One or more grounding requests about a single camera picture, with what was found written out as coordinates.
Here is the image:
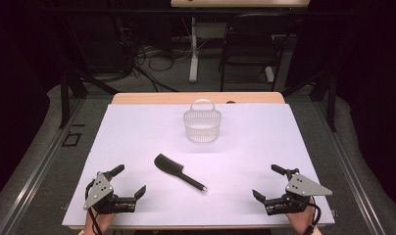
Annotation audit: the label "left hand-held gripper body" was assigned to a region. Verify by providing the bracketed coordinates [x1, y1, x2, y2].
[83, 170, 137, 215]

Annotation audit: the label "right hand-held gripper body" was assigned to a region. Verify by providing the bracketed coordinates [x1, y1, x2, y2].
[264, 167, 333, 216]

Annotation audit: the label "black comb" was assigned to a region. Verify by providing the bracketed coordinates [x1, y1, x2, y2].
[153, 153, 208, 194]

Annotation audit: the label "white plastic basket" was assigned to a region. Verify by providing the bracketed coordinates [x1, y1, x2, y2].
[182, 98, 223, 144]

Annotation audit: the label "person's left hand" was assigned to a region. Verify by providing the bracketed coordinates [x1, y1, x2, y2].
[83, 210, 118, 235]

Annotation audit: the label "person's right hand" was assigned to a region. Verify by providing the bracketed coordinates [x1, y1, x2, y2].
[284, 203, 317, 233]

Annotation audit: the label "white table mat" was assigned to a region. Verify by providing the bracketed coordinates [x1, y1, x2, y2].
[62, 103, 336, 227]

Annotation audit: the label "black metal stand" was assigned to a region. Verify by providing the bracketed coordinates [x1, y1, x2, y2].
[280, 71, 338, 133]
[58, 69, 120, 130]

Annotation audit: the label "white table leg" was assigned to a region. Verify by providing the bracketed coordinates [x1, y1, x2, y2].
[264, 66, 275, 83]
[188, 17, 200, 84]

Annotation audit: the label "black folding chair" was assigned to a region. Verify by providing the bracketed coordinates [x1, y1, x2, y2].
[219, 13, 297, 92]

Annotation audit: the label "wooden background table top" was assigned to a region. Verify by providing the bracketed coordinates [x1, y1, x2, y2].
[170, 0, 311, 9]

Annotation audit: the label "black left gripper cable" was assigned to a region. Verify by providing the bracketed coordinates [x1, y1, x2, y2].
[84, 182, 104, 235]

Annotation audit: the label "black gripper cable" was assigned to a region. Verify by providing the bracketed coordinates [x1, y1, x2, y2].
[84, 182, 104, 235]
[302, 195, 322, 235]

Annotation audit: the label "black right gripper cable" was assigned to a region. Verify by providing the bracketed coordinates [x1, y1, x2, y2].
[302, 195, 322, 235]

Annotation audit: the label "grey metal floor rail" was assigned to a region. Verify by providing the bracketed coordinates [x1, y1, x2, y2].
[0, 97, 86, 235]
[312, 97, 387, 235]

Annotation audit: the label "black floor cables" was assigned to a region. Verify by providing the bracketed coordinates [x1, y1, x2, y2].
[121, 19, 179, 93]

